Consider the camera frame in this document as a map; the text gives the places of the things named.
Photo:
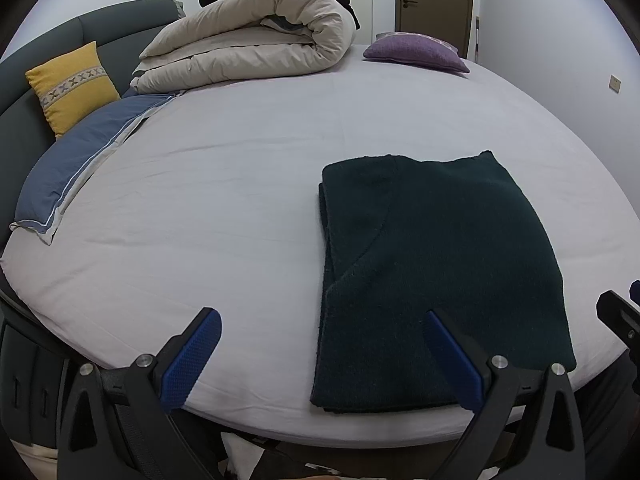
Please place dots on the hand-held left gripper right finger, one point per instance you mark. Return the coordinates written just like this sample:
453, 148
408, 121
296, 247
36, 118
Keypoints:
452, 360

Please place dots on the blue pillow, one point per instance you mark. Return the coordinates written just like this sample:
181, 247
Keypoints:
80, 160

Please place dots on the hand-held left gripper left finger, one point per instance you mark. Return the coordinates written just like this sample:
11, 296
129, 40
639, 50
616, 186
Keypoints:
192, 360

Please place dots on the bed with white sheet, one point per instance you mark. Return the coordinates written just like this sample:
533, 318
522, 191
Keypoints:
215, 200

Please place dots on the yellow cushion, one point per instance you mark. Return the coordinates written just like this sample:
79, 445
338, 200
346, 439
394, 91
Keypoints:
75, 87

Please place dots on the beige rolled duvet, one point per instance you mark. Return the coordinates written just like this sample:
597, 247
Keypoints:
255, 35

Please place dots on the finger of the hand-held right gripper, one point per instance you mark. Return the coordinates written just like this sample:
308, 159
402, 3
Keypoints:
620, 317

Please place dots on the wall light switch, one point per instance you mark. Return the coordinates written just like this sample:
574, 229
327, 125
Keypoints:
615, 83

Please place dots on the purple cushion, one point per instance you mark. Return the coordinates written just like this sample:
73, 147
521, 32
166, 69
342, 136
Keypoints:
415, 51

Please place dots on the grey upholstered headboard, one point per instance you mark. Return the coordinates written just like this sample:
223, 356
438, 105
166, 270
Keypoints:
50, 35

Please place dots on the dark green sweater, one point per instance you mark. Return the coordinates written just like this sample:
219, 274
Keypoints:
440, 270

